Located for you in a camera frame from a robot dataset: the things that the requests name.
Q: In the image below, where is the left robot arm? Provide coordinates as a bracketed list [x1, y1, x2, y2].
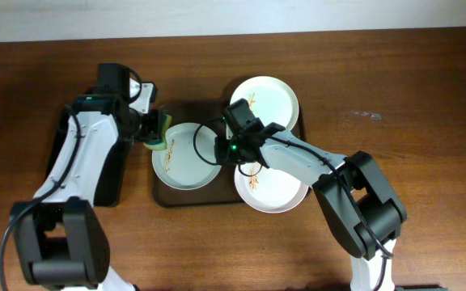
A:
[0, 63, 171, 290]

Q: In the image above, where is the black rectangular tray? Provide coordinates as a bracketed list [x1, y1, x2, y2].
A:
[44, 109, 133, 207]

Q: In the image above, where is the white plate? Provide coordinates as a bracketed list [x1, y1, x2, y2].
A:
[230, 76, 299, 130]
[234, 162, 309, 213]

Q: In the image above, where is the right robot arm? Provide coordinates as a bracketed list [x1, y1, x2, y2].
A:
[215, 99, 407, 290]

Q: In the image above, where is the brown serving tray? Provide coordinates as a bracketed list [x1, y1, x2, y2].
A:
[150, 98, 312, 209]

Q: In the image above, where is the green yellow sponge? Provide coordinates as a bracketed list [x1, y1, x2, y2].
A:
[144, 112, 172, 150]

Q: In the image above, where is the pale blue-white plate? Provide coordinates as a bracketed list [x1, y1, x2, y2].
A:
[151, 123, 222, 191]

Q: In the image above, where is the white plate bottom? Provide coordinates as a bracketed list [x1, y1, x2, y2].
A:
[234, 162, 309, 213]

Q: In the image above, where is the white plate top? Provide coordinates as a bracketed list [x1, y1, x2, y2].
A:
[230, 76, 299, 130]

